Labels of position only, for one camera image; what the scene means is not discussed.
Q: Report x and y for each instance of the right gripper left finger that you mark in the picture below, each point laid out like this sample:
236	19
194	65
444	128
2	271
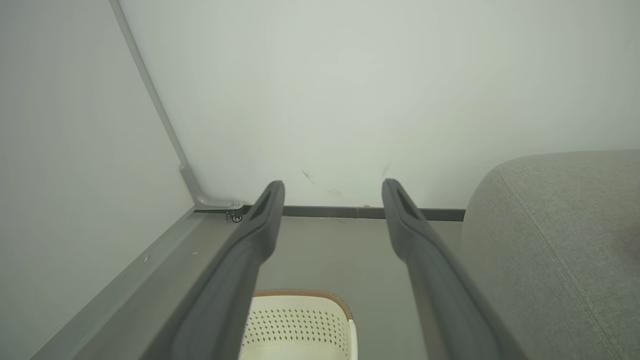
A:
230	280

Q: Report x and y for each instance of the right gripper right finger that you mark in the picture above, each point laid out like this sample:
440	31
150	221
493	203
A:
440	285

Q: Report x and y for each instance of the grey fabric sofa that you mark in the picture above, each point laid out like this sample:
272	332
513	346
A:
560	250

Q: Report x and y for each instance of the small black caster wheel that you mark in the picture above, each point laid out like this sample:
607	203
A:
236	217

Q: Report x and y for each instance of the white perforated laundry basket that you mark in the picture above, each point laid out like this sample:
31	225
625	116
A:
300	325

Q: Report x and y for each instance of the black baseboard strip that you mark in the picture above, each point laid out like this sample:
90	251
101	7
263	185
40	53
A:
330	212

